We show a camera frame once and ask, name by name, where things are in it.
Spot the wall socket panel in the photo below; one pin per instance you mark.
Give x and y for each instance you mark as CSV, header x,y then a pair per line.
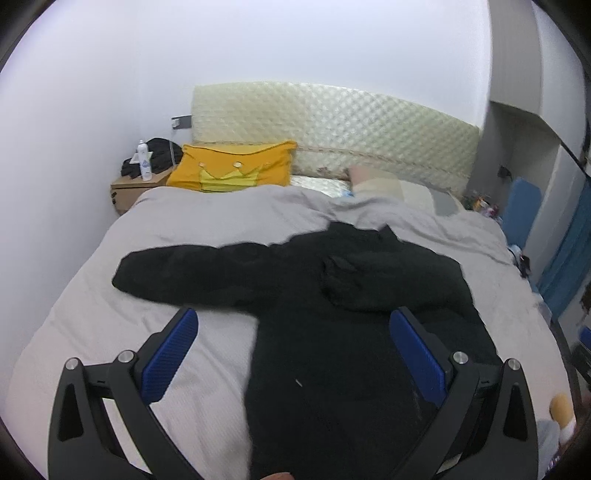
x,y
181,121

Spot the cream quilted headboard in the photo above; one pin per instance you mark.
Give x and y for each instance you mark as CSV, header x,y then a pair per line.
x,y
332,124

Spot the blue curtain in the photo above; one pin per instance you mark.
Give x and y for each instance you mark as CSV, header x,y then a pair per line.
x,y
565,258

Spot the white spray bottle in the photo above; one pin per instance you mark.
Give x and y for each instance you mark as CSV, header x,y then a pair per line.
x,y
144,161

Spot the beige pillow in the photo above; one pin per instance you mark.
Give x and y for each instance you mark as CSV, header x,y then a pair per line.
x,y
392,187

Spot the wooden nightstand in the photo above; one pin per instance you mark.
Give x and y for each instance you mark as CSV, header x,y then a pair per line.
x,y
134,188

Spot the grey bed blanket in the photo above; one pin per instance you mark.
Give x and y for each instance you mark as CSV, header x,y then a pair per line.
x,y
161,230

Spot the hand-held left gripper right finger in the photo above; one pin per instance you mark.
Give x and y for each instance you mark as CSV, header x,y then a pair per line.
x,y
418,350

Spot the yellow plush toy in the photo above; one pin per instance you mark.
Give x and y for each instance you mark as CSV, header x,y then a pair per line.
x,y
563,411

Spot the clutter of small toys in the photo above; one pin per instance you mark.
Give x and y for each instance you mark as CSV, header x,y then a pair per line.
x,y
482,204

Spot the black sweater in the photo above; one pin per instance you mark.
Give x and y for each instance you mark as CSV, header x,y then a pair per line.
x,y
332,323

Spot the black bag on nightstand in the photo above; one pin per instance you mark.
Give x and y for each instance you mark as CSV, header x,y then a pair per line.
x,y
159,156

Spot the yellow crown pillow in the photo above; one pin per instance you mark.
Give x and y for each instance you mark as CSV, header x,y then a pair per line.
x,y
231,167

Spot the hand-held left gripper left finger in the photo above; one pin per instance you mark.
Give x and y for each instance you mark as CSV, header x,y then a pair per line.
x,y
169,346

